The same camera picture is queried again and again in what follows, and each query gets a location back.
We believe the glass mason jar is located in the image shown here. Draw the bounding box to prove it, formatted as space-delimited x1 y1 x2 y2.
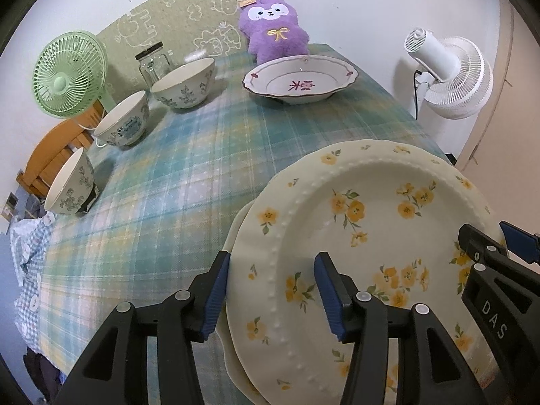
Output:
135 41 173 89

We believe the wooden bed headboard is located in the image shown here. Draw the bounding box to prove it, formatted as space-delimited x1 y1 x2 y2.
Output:
17 101 104 198

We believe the plaid tablecloth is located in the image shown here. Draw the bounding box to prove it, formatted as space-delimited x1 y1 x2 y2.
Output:
25 43 452 405

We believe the red rimmed white dish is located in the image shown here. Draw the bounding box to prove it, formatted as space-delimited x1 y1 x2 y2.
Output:
243 55 359 104

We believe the purple plush bunny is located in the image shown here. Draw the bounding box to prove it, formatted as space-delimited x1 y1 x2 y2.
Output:
238 0 309 65

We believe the blue checkered bedding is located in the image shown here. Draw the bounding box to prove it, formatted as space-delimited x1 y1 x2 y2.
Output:
8 212 56 354

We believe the green desk fan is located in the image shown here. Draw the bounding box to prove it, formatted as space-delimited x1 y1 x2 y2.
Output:
31 31 116 119

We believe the green cartoon mat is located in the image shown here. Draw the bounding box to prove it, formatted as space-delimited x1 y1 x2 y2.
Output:
97 0 246 101

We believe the white floor fan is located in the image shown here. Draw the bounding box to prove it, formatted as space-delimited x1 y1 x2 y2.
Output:
405 27 494 121

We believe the yellow floral plate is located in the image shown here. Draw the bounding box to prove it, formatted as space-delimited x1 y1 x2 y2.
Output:
226 140 504 404

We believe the cream plate underneath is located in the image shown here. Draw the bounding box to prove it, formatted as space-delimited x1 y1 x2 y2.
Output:
215 206 271 405

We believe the black floor fan cable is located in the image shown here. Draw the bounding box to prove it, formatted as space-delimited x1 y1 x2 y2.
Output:
412 69 428 120

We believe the cotton swab container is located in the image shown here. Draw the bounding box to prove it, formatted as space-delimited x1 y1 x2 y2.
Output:
184 49 207 64

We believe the blue floral bowl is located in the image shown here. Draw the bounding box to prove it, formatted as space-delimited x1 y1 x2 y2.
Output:
93 90 149 147

